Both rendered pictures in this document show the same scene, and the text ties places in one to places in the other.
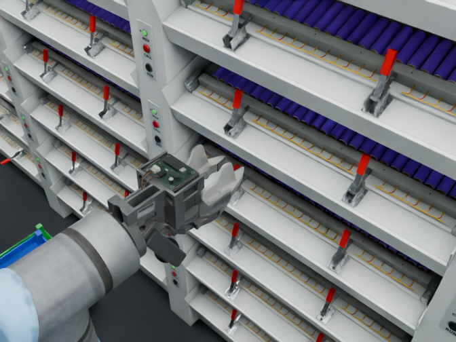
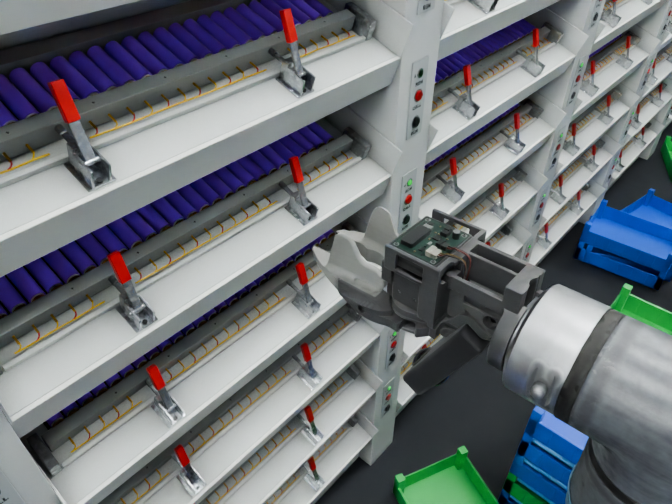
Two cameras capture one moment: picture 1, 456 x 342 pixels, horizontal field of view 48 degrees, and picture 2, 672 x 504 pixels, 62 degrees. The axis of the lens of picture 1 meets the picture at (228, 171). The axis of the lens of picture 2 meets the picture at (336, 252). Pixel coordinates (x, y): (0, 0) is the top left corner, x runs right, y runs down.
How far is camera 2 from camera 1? 0.71 m
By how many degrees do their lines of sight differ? 64
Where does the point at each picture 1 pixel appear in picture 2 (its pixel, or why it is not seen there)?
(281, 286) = (265, 421)
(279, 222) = (235, 356)
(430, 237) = (361, 174)
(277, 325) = (269, 474)
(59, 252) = (649, 339)
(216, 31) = (37, 192)
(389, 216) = (333, 194)
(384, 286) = not seen: hidden behind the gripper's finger
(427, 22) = not seen: outside the picture
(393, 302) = not seen: hidden behind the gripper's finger
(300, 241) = (269, 338)
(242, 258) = (211, 469)
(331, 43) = (194, 71)
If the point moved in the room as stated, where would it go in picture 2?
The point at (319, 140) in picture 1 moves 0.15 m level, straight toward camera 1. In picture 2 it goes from (223, 211) to (335, 226)
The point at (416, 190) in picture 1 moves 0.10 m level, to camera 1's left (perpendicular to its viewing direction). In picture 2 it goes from (320, 156) to (318, 194)
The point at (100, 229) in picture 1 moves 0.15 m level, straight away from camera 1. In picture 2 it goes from (577, 301) to (386, 361)
